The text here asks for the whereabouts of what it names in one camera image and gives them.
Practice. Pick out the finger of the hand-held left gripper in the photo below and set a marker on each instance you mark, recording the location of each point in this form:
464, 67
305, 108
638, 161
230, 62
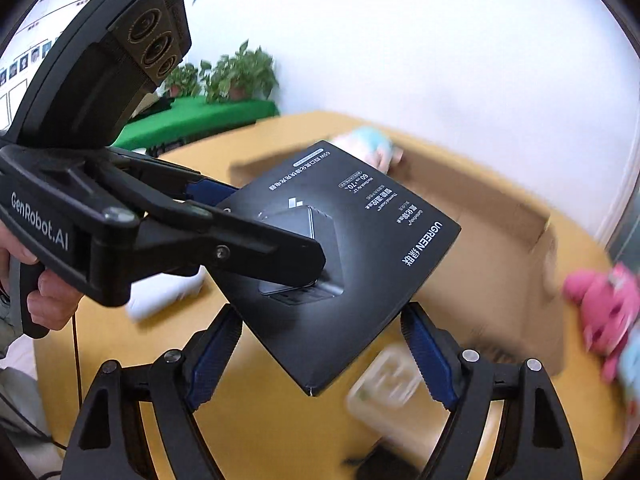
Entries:
280, 255
210, 191

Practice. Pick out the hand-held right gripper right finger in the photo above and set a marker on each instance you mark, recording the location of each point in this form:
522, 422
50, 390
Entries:
430, 360

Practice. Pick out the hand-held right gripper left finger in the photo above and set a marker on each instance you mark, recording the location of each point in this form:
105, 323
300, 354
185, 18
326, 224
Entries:
207, 365

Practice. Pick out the clear phone case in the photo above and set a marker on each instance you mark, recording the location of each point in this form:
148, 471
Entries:
380, 385

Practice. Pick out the black charger box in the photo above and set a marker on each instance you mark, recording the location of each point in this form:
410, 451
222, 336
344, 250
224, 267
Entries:
360, 195

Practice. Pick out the shallow cardboard box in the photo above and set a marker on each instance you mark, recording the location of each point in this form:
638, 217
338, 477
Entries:
500, 285

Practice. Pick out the person's left hand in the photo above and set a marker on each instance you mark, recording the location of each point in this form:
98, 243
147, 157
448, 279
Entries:
55, 295

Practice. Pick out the green covered table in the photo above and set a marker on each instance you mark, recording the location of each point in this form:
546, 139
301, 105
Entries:
210, 115

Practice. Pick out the dark bag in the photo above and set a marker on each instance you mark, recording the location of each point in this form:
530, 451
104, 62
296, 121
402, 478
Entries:
155, 107

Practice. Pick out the white handheld device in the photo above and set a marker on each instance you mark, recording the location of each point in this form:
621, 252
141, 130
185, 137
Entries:
165, 295

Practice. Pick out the small potted plant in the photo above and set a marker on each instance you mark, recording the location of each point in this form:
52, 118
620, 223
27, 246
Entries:
182, 80

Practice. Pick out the large potted plant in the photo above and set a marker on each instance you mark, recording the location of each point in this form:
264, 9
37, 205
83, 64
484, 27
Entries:
240, 72

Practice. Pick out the pig plush toy green hair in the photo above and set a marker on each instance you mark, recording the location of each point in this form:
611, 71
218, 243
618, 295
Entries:
370, 142

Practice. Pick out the pink plush toy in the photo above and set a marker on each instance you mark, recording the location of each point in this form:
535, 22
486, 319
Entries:
597, 305

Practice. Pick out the person's grey clothing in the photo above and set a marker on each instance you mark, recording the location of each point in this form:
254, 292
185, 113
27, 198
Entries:
20, 385

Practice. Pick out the light blue plush toy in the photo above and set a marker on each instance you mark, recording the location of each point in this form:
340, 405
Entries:
629, 365

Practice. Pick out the wall chart with photos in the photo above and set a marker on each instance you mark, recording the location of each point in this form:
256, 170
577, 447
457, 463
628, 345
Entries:
30, 65

